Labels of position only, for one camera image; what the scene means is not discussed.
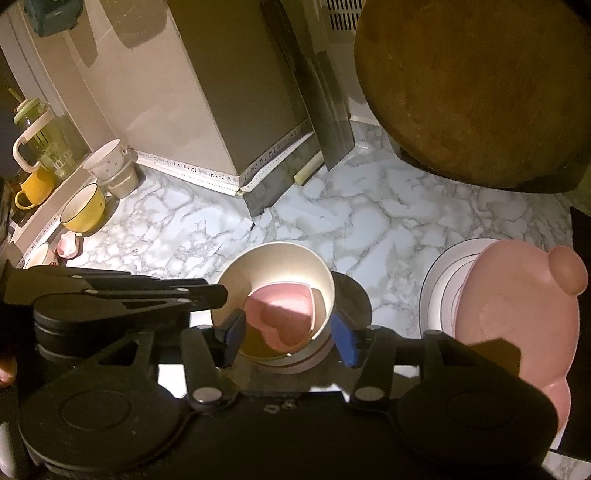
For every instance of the teal hanging pot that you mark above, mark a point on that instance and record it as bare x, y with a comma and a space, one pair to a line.
60, 16

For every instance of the pink bear-shaped plate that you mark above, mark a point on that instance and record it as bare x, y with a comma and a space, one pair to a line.
521, 314

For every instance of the white floral bowl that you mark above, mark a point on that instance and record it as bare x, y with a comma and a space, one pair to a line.
104, 161

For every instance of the white round plate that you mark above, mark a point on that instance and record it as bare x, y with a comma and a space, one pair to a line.
438, 290

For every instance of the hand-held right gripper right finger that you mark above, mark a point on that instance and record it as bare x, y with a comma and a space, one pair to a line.
344, 341

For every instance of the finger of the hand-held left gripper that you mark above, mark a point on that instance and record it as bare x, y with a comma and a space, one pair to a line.
184, 300
147, 281

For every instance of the small pink heart dish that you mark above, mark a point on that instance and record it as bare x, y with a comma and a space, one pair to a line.
284, 318

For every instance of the small pink flower dish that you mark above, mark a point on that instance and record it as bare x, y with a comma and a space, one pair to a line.
69, 244

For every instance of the white rod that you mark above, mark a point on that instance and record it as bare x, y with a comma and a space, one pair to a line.
309, 170

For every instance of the white red-spotted bowl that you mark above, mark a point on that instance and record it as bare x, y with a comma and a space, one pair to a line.
39, 258

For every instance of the white vent grille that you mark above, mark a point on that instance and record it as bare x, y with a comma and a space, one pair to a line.
344, 14

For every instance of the person's left hand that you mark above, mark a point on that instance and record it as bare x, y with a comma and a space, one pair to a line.
7, 371

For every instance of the clear glass container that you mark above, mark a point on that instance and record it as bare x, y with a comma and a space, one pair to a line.
122, 182

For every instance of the yellow mug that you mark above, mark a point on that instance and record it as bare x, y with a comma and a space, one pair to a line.
37, 187

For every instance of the kitchen cleaver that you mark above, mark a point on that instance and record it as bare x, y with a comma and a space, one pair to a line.
323, 110

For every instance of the round wooden cutting board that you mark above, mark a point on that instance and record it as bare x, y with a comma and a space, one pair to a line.
475, 83

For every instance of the yellow bowl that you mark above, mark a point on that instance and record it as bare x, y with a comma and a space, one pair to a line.
85, 210

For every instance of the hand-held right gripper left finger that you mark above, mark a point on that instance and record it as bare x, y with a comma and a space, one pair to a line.
235, 334

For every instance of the pink bowl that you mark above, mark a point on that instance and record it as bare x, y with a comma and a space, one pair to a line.
318, 357

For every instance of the cream bowl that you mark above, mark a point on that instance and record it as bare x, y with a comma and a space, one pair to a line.
281, 263

